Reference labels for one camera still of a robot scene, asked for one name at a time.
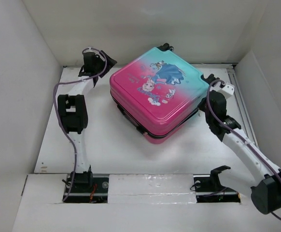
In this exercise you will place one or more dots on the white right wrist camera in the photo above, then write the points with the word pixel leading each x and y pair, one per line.
pixel 226 88

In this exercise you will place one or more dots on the pink teal kids suitcase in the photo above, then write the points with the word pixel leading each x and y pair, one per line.
pixel 158 92

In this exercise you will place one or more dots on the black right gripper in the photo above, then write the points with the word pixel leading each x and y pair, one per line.
pixel 202 104

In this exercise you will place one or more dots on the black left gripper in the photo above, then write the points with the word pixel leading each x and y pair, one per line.
pixel 110 64

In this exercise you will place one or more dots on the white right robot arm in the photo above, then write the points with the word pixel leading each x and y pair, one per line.
pixel 264 187

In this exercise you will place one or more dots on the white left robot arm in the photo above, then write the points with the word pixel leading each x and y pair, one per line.
pixel 72 116

